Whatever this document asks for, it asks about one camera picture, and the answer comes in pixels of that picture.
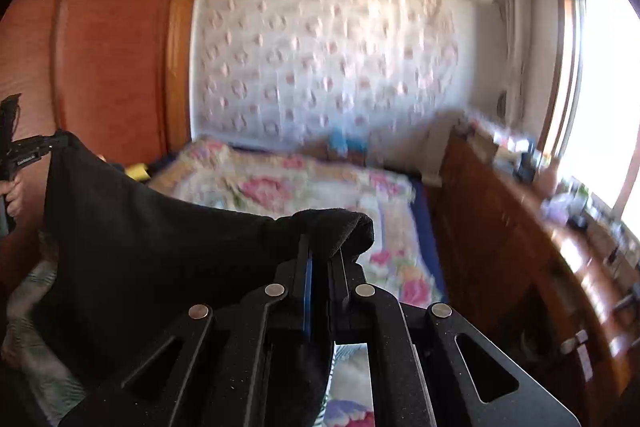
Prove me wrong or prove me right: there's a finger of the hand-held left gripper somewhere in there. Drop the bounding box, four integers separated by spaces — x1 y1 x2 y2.
42 130 71 152

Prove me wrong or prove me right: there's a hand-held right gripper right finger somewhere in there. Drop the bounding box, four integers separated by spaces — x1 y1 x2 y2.
320 247 581 427

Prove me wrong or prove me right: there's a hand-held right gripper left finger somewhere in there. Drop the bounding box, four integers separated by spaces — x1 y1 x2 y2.
60 232 315 427

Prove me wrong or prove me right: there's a black printed t-shirt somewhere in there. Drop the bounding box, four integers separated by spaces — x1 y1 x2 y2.
32 132 376 427

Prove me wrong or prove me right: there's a person's left hand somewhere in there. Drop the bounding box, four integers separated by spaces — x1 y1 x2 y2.
5 179 26 218

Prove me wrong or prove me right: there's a wooden slatted wardrobe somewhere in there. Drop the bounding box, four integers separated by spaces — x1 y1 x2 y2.
0 0 201 288

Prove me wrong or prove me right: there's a floral quilt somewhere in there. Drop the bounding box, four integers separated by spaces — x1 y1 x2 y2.
150 139 446 427

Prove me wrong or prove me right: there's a wooden side cabinet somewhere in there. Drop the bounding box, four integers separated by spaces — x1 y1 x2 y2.
425 122 640 427

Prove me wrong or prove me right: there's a blue tissue box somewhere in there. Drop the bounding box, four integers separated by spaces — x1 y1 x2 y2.
327 129 368 160

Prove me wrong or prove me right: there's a circle-pattern sheer curtain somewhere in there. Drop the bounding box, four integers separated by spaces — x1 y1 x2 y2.
197 0 476 158

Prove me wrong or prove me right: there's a wooden-framed window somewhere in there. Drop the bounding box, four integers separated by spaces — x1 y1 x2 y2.
540 0 640 228

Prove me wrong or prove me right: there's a patterned window curtain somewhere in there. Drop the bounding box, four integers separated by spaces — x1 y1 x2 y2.
500 0 536 118

